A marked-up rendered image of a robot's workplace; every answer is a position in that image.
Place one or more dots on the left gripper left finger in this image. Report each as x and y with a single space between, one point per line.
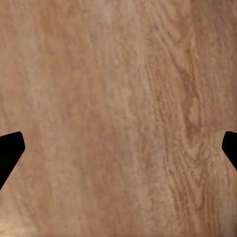
12 147

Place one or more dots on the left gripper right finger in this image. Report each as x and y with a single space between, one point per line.
229 146

